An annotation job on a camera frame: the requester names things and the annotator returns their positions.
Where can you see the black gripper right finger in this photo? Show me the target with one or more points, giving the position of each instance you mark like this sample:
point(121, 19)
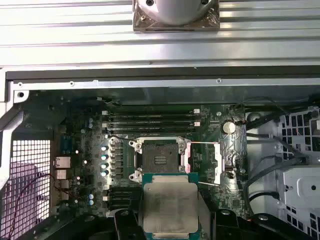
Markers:
point(225, 225)

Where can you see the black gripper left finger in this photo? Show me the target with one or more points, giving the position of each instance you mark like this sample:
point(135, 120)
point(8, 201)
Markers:
point(125, 225)

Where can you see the silver green CPU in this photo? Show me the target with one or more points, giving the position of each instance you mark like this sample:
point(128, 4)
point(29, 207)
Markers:
point(170, 205)

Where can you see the metal socket cover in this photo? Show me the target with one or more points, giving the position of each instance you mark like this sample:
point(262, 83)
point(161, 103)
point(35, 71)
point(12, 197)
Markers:
point(217, 162)

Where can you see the black RAM slot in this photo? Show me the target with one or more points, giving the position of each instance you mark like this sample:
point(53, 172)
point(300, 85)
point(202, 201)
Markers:
point(150, 131)
point(122, 190)
point(150, 125)
point(150, 121)
point(122, 199)
point(150, 115)

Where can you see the CPU socket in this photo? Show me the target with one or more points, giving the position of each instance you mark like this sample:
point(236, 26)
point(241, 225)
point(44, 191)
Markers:
point(150, 155)

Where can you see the green motherboard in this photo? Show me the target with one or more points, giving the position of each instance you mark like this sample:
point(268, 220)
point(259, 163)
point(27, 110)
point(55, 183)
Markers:
point(225, 195)

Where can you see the silver blue capacitor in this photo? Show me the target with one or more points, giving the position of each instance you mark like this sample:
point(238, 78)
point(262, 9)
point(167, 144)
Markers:
point(91, 202)
point(90, 196)
point(103, 165)
point(103, 157)
point(103, 173)
point(90, 125)
point(103, 148)
point(90, 120)

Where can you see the metal port block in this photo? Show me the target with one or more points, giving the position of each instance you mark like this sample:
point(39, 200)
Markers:
point(63, 195)
point(62, 162)
point(62, 174)
point(62, 184)

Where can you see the grey metal drive cage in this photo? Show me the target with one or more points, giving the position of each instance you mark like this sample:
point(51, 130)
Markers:
point(300, 190)

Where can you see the round coin cell battery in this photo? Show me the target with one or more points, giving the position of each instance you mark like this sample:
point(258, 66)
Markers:
point(228, 127)

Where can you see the blue serial port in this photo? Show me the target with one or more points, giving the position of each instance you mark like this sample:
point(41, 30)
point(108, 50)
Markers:
point(65, 145)

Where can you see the black PC case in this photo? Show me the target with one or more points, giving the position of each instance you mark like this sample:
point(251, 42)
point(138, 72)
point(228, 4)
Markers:
point(150, 75)

